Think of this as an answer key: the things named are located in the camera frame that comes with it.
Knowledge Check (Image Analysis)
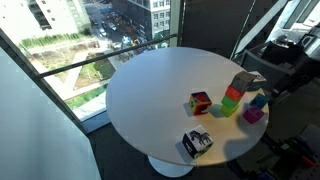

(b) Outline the purple toy block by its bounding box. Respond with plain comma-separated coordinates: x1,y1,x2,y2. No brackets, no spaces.
242,106,264,124

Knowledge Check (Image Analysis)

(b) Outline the green toy block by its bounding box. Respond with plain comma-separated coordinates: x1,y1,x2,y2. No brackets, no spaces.
221,96,238,109

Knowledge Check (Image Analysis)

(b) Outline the yellow-green toy block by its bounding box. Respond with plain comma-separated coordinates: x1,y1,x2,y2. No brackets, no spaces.
220,105,238,117

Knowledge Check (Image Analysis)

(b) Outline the orange toy block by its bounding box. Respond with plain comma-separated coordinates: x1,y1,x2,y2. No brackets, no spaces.
225,85,245,101

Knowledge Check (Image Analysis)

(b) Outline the grey toy block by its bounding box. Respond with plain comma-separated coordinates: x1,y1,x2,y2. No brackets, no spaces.
231,71,255,92

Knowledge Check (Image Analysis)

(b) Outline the blue toy block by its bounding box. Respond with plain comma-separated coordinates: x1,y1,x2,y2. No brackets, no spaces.
249,93,269,109

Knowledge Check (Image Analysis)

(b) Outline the multicolour soft cube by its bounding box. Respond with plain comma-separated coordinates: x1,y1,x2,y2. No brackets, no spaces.
189,91,212,115

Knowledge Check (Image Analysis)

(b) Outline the window railing bar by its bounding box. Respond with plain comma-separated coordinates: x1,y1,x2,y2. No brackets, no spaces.
36,34,177,78

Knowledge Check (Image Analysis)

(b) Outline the black white zebra cube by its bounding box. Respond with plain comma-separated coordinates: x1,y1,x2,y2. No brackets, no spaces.
182,125,214,159

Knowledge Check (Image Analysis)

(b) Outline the white round table base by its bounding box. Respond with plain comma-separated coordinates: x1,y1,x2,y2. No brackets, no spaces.
148,156,193,178

